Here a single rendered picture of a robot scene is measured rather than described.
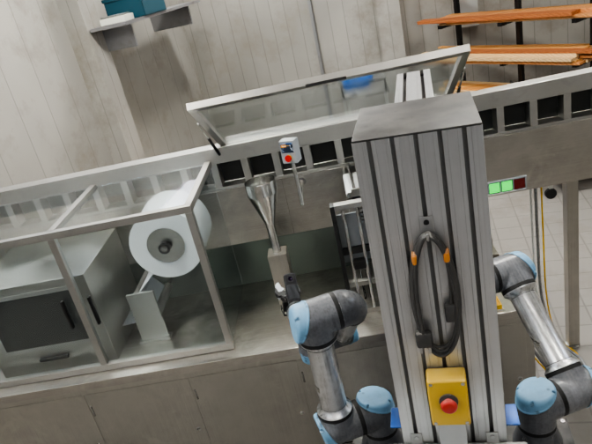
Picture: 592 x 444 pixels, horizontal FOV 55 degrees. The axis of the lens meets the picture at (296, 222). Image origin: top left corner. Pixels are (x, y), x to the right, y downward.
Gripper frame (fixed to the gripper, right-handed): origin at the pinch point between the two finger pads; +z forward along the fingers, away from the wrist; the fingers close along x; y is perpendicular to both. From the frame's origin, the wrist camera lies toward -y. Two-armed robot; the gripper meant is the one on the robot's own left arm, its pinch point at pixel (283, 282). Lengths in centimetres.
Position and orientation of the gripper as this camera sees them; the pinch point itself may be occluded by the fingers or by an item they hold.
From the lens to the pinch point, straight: 230.4
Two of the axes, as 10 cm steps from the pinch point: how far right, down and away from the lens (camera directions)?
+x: 9.6, -1.7, 2.1
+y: 0.8, 9.2, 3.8
